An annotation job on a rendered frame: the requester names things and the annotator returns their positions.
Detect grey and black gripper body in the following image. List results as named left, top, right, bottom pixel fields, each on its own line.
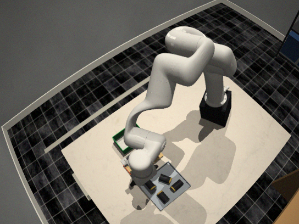
left=132, top=164, right=157, bottom=187

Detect black battery with gold end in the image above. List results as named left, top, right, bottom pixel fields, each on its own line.
left=170, top=179, right=184, bottom=192
left=159, top=174, right=172, bottom=184
left=145, top=180, right=156, bottom=191
left=157, top=191, right=169, bottom=203

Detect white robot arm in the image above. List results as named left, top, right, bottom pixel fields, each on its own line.
left=121, top=26, right=237, bottom=179

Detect tan battery board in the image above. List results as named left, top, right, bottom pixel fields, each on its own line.
left=125, top=153, right=164, bottom=175

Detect green open-top box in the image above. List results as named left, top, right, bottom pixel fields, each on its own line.
left=112, top=128, right=133, bottom=155

